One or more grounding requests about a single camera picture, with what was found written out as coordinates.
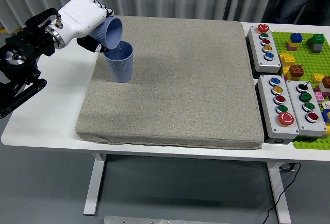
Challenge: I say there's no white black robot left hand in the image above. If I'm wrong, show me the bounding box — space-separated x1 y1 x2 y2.
55 0 116 54

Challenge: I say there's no blue ribbed plastic cup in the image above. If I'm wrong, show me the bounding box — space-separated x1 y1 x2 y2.
103 41 134 83
91 15 124 50

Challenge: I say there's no grey-brown fabric mat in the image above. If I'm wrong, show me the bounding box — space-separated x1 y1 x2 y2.
75 15 265 150

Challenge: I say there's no white table leg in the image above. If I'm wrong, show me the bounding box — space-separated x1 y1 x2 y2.
82 153 107 216
267 161 292 224

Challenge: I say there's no grey five-button control box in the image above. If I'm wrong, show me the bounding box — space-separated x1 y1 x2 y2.
247 23 282 74

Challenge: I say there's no grey box large red button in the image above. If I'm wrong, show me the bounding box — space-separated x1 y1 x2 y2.
257 74 300 140

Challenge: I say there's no person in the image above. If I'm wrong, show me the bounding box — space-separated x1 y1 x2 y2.
273 0 330 25

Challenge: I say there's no green studded baseplate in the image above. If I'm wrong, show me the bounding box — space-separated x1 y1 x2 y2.
272 30 330 150

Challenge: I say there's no dark green toy brick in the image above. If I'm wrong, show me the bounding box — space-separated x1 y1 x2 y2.
306 33 325 47

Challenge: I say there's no grey toy brick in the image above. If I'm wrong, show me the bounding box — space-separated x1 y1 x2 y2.
310 43 324 54

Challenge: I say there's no grey box black selector knob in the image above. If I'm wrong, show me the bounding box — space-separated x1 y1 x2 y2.
285 80 327 137

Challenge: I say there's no black floor cable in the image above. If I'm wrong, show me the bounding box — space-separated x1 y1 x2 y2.
262 162 302 224

